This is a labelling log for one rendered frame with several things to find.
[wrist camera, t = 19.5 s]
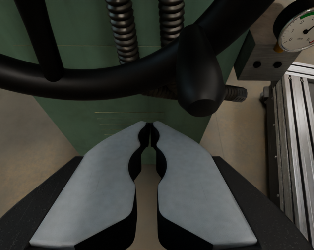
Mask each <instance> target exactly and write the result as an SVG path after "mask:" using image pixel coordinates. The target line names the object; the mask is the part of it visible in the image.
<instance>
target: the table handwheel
mask: <svg viewBox="0 0 314 250"><path fill-rule="evenodd" d="M274 1H275V0H214V1H213V3H212V4H211V5H210V6H209V7H208V9H207V10H206V11H205V12H204V13H203V14H202V15H201V16H200V17H199V18H198V19H197V20H196V21H195V22H194V23H193V24H197V25H199V26H201V27H202V28H203V29H204V31H205V34H206V36H207V38H208V40H209V42H210V44H211V46H212V48H213V50H214V53H215V55H216V56H217V55H218V54H220V53H221V52H222V51H223V50H225V49H226V48H227V47H229V46H230V45H231V44H232V43H233V42H234V41H236V40H237V39H238V38H239V37H240V36H241V35H242V34H243V33H244V32H246V31H247V30H248V29H249V28H250V27H251V26H252V25H253V24H254V23H255V22H256V21H257V20H258V19H259V18H260V17H261V16H262V15H263V13H264V12H265V11H266V10H267V9H268V8H269V7H270V6H271V5H272V3H273V2H274ZM14 2H15V5H16V7H17V9H18V12H19V14H20V16H21V18H22V21H23V23H24V25H25V28H26V30H27V33H28V35H29V38H30V41H31V43H32V46H33V49H34V51H35V54H36V57H37V59H38V62H39V64H36V63H31V62H26V61H23V60H19V59H16V58H13V57H10V56H6V55H4V54H1V53H0V88H1V89H5V90H8V91H12V92H17V93H21V94H26V95H31V96H37V97H43V98H51V99H59V100H74V101H97V100H109V99H117V98H123V97H128V96H133V95H137V94H141V93H145V92H148V91H151V90H154V89H157V88H160V87H162V86H165V85H167V84H170V83H172V82H174V81H175V79H176V63H177V51H178V45H179V36H178V37H177V38H176V39H174V40H173V41H171V42H170V43H168V44H167V45H165V46H164V47H162V48H160V49H159V50H157V51H155V52H153V53H151V54H149V55H147V56H145V57H143V58H140V59H138V60H135V61H132V62H129V63H125V64H122V65H118V66H113V67H107V68H98V69H68V68H64V66H63V63H62V60H61V56H60V53H59V50H58V47H57V43H56V40H55V37H54V34H53V30H52V27H51V23H50V19H49V15H48V11H47V7H46V3H45V0H14Z"/></svg>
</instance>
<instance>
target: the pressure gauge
mask: <svg viewBox="0 0 314 250"><path fill-rule="evenodd" d="M313 26H314V0H296V1H294V2H293V3H291V4H290V5H288V6H287V7H286V8H285V9H283V10H282V11H281V12H280V14H279V15H278V16H277V18H276V20H275V22H274V25H273V33H274V35H275V37H276V39H277V42H276V46H275V47H274V51H275V52H278V53H281V52H283V51H287V52H298V51H302V50H305V49H307V48H309V47H311V46H313V45H314V27H313ZM312 27H313V28H312ZM310 28H312V29H311V30H310V31H309V32H308V33H307V34H304V33H303V31H304V30H306V29H307V30H309V29H310Z"/></svg>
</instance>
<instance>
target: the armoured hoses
mask: <svg viewBox="0 0 314 250"><path fill-rule="evenodd" d="M104 1H105V2H106V3H107V5H106V9H107V10H108V11H109V12H108V16H109V17H110V21H109V22H110V23H111V25H112V26H111V29H112V31H113V34H112V35H113V36H114V42H115V43H116V45H115V47H116V48H117V53H118V58H119V63H120V65H122V64H125V63H129V62H132V61H135V60H138V59H140V57H139V51H138V49H139V47H138V41H137V35H136V29H135V23H134V19H135V17H134V16H133V12H134V10H133V9H132V4H133V3H132V1H131V0H104ZM158 2H159V4H158V8H159V16H160V18H159V23H160V25H159V27H160V36H161V37H160V41H161V48H162V47H164V46H165V45H167V44H168V43H170V42H171V41H173V40H174V39H176V38H177V37H178V36H179V34H180V32H181V31H182V29H183V28H184V23H183V22H184V20H185V19H184V16H183V15H184V14H185V10H184V7H185V2H184V0H158ZM224 85H225V84H224ZM225 91H226V96H225V99H224V100H225V101H233V102H242V101H244V100H245V99H246V98H247V95H248V92H247V90H246V89H245V88H243V87H238V86H233V85H225ZM141 95H142V96H151V97H155V98H158V97H159V98H163V99H170V100H178V97H177V89H176V81H174V82H172V83H170V84H167V85H165V86H162V87H160V88H157V89H154V90H151V91H148V92H145V93H141Z"/></svg>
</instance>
